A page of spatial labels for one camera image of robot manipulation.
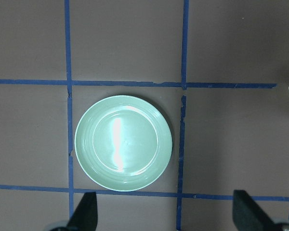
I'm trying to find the green plate near still arm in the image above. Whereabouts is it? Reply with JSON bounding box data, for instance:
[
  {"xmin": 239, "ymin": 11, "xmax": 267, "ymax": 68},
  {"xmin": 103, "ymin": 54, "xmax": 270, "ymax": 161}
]
[{"xmin": 74, "ymin": 95, "xmax": 172, "ymax": 192}]

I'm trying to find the idle left gripper black left finger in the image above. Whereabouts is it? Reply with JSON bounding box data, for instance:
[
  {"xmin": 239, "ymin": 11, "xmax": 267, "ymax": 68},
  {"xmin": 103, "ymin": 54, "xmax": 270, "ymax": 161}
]
[{"xmin": 66, "ymin": 192, "xmax": 98, "ymax": 231}]

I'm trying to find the idle left gripper black right finger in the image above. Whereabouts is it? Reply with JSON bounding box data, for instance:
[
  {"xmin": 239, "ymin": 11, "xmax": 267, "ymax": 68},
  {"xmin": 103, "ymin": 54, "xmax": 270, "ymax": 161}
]
[{"xmin": 233, "ymin": 190, "xmax": 282, "ymax": 231}]

